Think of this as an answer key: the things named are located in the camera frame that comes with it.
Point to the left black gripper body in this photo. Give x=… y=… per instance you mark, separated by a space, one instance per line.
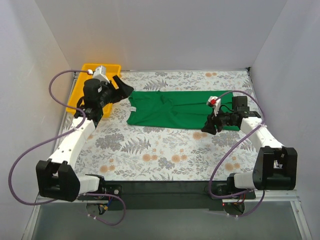
x=114 y=89

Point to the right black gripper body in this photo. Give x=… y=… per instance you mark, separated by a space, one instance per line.
x=215 y=121

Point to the green t-shirt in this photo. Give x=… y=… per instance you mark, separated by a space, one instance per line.
x=170 y=109

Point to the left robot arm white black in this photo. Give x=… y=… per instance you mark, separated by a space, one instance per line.
x=56 y=177

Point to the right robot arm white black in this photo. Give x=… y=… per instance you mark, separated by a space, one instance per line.
x=276 y=165

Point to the yellow plastic bin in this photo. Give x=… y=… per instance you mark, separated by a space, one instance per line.
x=77 y=92

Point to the floral patterned table mat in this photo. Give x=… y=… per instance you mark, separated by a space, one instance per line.
x=118 y=151

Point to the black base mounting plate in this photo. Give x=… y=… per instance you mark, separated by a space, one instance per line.
x=163 y=195

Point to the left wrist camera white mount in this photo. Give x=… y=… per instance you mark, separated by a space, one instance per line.
x=100 y=74

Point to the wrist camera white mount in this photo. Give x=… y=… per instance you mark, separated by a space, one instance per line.
x=100 y=74
x=215 y=103

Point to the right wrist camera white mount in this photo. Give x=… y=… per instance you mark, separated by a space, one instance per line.
x=215 y=103

